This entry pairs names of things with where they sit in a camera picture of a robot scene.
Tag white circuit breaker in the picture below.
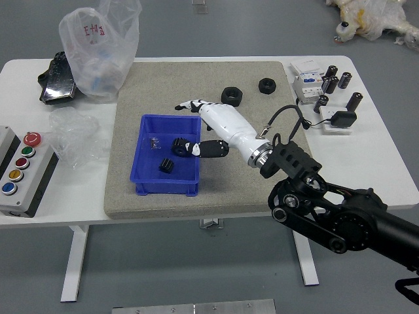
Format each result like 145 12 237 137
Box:
289 60 325 106

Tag small metal floor plate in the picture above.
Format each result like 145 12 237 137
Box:
191 0 210 14

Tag small black hex nut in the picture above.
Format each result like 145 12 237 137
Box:
258 77 278 95

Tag black toothed gear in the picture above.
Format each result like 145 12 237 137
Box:
170 137 188 156
158 157 175 175

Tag large grey metal plate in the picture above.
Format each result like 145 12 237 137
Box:
111 298 277 314

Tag grey push-button control box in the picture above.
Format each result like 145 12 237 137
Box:
0 126 61 218

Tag plastic-wrapped plush toy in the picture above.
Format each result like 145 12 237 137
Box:
325 0 419 53

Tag white power socket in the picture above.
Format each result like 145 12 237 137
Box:
319 105 354 135

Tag big black hex nut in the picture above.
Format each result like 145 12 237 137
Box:
221 86 244 107

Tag black glossy tray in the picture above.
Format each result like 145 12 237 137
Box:
37 51 78 106

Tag clear plastic bag red print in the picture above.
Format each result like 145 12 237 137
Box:
58 0 143 103

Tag metal table bracket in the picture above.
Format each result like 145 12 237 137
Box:
198 218 225 230

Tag crumpled clear plastic bag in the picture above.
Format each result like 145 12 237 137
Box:
44 107 111 169

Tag grey-brown mat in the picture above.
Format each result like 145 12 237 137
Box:
103 61 311 220

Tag black plug adapter with cord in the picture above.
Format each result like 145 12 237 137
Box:
302 110 357 129

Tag white table leg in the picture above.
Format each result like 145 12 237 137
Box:
292 228 320 287
60 224 90 302

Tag blue plastic box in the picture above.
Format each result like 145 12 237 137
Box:
130 113 202 197

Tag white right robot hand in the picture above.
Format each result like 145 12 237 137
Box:
173 99 271 160

